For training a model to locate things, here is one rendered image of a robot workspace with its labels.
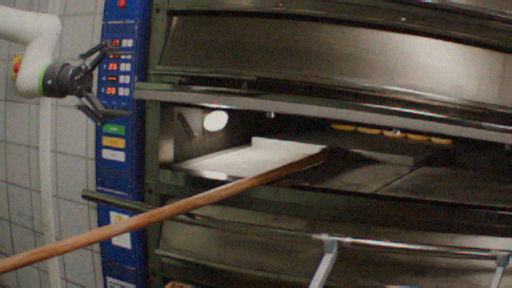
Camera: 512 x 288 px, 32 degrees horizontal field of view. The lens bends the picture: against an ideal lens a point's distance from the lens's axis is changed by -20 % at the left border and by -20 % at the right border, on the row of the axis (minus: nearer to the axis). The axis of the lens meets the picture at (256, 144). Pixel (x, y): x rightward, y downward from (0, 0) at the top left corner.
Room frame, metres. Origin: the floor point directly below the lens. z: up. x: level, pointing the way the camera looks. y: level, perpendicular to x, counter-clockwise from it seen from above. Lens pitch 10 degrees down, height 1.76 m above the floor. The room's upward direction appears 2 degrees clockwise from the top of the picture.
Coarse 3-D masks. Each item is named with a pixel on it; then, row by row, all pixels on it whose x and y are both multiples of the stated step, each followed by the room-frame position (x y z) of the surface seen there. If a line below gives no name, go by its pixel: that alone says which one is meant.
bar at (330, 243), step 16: (96, 192) 2.52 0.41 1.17; (128, 208) 2.45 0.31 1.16; (144, 208) 2.43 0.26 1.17; (192, 224) 2.36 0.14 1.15; (208, 224) 2.34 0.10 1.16; (224, 224) 2.32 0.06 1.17; (240, 224) 2.31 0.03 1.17; (288, 240) 2.24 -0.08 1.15; (304, 240) 2.22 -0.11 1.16; (320, 240) 2.20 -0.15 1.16; (336, 240) 2.18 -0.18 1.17; (352, 240) 2.17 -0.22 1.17; (368, 240) 2.16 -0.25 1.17; (384, 240) 2.14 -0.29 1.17; (336, 256) 2.20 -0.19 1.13; (432, 256) 2.07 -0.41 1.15; (448, 256) 2.04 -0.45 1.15; (464, 256) 2.02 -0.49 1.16; (480, 256) 1.99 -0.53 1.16; (496, 256) 1.97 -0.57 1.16; (320, 272) 2.15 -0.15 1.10; (496, 272) 1.95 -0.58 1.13
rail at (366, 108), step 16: (240, 96) 2.57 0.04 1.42; (256, 96) 2.55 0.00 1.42; (272, 96) 2.53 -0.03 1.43; (288, 96) 2.51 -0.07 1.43; (304, 96) 2.49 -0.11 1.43; (368, 112) 2.41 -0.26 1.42; (384, 112) 2.39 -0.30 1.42; (400, 112) 2.37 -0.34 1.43; (416, 112) 2.34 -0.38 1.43; (480, 128) 2.25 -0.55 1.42; (496, 128) 2.22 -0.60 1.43
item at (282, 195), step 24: (168, 168) 2.86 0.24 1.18; (264, 192) 2.70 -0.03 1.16; (288, 192) 2.66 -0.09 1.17; (312, 192) 2.63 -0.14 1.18; (336, 192) 2.62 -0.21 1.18; (360, 192) 2.62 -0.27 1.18; (408, 216) 2.49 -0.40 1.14; (432, 216) 2.46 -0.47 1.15; (456, 216) 2.42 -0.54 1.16; (480, 216) 2.38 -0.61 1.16; (504, 216) 2.34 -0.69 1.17
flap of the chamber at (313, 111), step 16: (144, 96) 2.70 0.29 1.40; (160, 96) 2.68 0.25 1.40; (176, 96) 2.65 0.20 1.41; (192, 96) 2.63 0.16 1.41; (208, 96) 2.61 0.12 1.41; (224, 96) 2.59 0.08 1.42; (288, 112) 2.50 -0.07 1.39; (304, 112) 2.48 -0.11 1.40; (320, 112) 2.46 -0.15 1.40; (336, 112) 2.44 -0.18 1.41; (352, 112) 2.43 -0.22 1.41; (400, 128) 2.41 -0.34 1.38; (416, 128) 2.34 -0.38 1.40; (432, 128) 2.32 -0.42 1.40; (448, 128) 2.29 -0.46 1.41; (464, 128) 2.27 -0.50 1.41
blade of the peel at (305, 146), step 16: (256, 144) 3.24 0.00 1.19; (272, 144) 3.21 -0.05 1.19; (288, 144) 3.19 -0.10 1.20; (304, 144) 3.16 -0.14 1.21; (320, 144) 3.30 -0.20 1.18; (336, 144) 3.31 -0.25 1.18; (352, 144) 3.31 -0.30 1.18; (368, 144) 3.32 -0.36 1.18; (384, 144) 3.33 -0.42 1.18; (400, 144) 3.34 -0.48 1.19; (416, 144) 3.35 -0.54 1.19; (368, 160) 3.06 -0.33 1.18; (384, 160) 3.04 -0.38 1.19; (400, 160) 3.01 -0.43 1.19; (416, 160) 3.02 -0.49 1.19
